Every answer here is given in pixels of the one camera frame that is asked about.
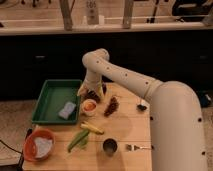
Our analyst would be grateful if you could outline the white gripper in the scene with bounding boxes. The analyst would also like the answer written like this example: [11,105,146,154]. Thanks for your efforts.
[77,76,104,99]

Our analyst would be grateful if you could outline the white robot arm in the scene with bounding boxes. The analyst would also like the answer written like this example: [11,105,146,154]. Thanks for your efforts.
[78,48,208,171]

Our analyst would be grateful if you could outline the white paper cup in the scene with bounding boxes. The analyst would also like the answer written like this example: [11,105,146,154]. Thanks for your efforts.
[81,99,97,117]

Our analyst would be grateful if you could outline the metal cup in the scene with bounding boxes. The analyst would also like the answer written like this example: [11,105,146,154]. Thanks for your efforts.
[103,138,118,156]

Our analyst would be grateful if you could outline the light blue sponge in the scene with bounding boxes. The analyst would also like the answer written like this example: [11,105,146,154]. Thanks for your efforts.
[59,102,76,119]

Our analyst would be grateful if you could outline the green plastic tray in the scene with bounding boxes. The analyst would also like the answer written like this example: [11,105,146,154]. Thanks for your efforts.
[32,79,82,125]

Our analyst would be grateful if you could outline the yellow corn cob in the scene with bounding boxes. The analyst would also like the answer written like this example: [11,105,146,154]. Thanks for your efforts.
[80,123,104,135]

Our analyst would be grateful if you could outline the green pepper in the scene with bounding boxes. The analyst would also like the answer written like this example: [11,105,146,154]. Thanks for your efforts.
[67,129,90,152]

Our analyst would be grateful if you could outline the silver fork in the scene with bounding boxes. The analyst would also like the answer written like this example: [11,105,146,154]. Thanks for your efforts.
[125,144,152,151]

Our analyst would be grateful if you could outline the white crumpled cloth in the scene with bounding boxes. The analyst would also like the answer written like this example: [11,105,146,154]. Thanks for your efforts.
[34,137,53,158]

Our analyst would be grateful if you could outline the orange bowl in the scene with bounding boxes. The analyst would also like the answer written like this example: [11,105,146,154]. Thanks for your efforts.
[23,129,55,162]

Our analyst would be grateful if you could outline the black cable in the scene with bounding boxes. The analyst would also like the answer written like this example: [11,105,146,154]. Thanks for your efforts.
[0,128,33,171]

